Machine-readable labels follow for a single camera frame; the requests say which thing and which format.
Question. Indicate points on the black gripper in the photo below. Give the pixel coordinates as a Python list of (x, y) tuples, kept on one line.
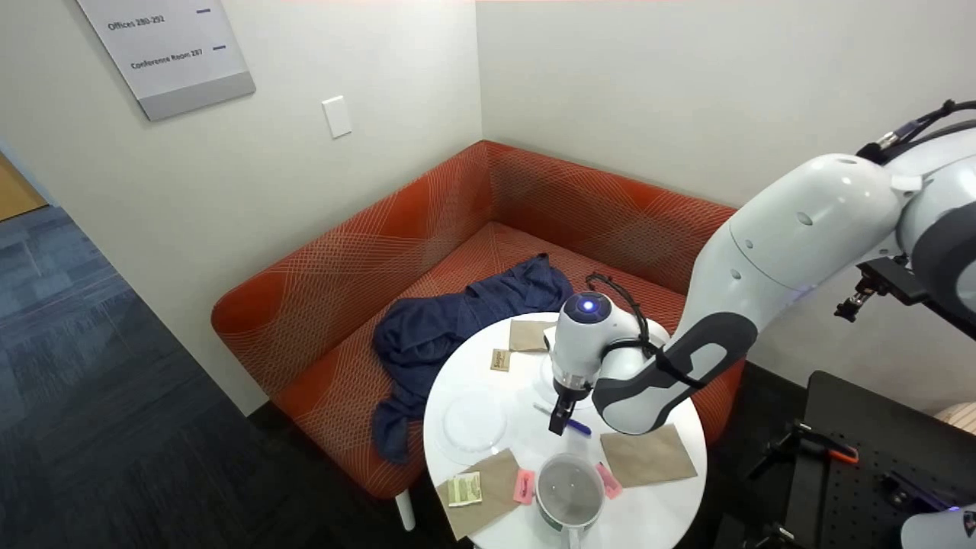
[(572, 393)]

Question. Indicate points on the blue cap white marker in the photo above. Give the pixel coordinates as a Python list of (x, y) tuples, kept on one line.
[(579, 429)]

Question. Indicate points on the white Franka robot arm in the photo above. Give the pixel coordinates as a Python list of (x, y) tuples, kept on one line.
[(812, 232)]

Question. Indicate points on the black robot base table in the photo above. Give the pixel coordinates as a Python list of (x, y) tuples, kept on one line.
[(884, 415)]

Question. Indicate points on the pink sweetener packet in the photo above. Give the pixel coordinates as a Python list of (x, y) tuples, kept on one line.
[(525, 485), (608, 480)]

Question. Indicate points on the small plain brown packet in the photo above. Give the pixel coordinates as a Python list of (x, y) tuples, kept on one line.
[(499, 360)]

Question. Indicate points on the folded brown paper napkin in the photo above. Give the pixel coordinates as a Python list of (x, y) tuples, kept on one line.
[(528, 338)]

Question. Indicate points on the brown napkin under yellow packet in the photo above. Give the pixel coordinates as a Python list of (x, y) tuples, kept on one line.
[(500, 480)]

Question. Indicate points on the translucent white plate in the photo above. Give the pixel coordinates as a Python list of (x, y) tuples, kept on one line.
[(474, 421)]

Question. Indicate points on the yellow sweetener packet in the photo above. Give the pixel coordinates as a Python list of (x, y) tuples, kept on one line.
[(460, 492)]

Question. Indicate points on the round white table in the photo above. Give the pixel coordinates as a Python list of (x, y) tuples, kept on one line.
[(651, 521)]

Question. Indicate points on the dark blue jacket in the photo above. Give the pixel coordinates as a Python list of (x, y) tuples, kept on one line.
[(438, 338)]

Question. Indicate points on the orange corner sofa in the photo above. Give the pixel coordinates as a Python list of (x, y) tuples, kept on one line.
[(335, 275)]

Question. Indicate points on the black camera bracket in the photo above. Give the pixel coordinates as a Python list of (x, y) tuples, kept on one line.
[(884, 275)]

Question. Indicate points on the white wall plate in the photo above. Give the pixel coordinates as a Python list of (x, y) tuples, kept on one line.
[(335, 116)]

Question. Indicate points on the grey wall sign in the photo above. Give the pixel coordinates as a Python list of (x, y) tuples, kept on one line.
[(172, 49)]

